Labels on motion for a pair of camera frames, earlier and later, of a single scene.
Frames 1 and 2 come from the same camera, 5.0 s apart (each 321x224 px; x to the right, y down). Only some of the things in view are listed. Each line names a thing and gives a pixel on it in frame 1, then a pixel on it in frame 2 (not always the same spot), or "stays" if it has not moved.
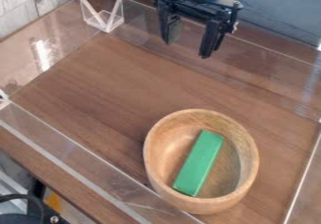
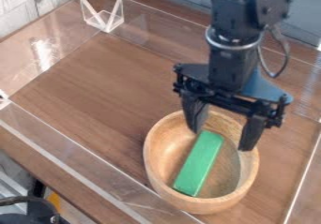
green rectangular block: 198,162 stays
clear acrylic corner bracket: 101,20 stays
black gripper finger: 169,24 → 195,111
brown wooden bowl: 231,172 stays
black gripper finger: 212,37 → 254,127
